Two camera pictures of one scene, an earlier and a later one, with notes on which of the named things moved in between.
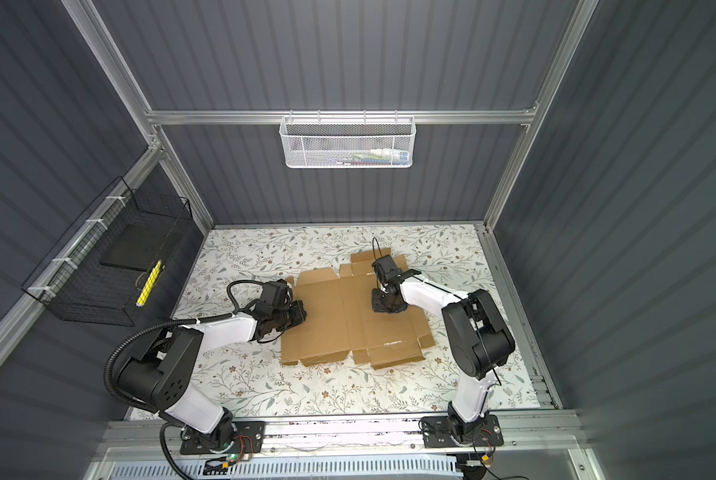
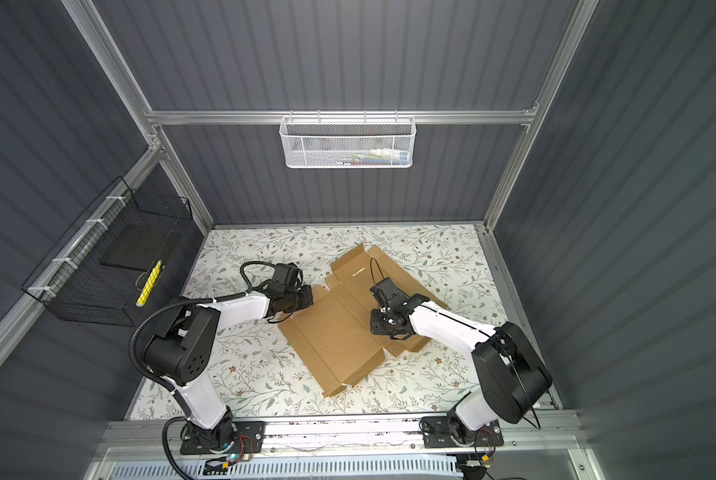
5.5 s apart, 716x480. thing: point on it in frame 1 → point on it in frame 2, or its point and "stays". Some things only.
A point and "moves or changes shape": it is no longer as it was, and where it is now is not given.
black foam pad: x=140 y=247 stays
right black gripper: x=377 y=304 → x=375 y=321
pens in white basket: x=374 y=157 stays
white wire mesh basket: x=347 y=141 stays
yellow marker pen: x=148 y=284 stays
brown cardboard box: x=327 y=313 moves or changes shape
